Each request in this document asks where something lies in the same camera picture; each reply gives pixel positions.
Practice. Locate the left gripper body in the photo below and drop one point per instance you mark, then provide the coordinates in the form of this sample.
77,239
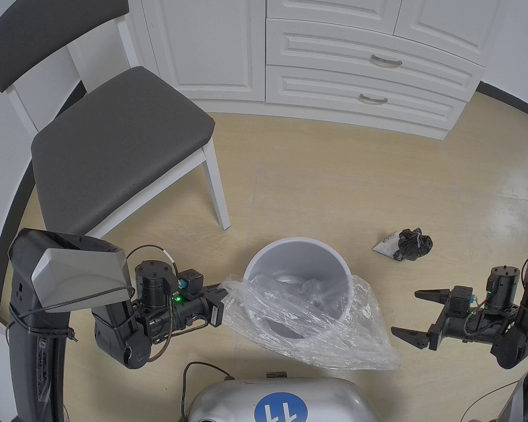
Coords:
191,311

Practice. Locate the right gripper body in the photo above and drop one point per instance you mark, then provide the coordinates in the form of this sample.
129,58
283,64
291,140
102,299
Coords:
453,328

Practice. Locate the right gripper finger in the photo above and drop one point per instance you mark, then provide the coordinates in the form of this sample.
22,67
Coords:
435,296
416,337

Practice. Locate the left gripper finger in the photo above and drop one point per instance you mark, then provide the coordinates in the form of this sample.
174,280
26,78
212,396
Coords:
215,292

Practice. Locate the clear plastic bag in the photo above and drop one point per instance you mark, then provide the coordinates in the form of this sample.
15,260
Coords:
339,341

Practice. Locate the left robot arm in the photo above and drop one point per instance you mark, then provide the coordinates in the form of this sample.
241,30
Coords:
75,275

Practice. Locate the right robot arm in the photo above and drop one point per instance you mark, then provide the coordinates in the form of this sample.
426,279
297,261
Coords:
519,323

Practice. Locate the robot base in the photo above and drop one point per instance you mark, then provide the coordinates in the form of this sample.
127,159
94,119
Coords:
325,394

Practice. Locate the crumpled black plastic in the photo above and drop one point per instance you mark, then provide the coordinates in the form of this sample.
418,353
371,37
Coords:
413,244

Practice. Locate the white trash bin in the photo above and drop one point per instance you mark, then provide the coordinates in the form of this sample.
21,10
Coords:
290,253

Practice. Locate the white printed wrapper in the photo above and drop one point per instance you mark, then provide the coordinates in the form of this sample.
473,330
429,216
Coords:
385,245

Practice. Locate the white chair grey seat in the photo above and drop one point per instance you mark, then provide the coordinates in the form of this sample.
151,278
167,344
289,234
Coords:
114,139

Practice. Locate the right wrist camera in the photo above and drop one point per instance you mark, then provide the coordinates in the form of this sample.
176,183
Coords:
460,299

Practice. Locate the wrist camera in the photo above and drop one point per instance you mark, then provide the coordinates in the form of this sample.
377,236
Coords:
460,299
192,282

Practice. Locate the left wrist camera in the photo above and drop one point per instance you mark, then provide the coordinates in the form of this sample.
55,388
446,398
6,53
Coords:
192,282

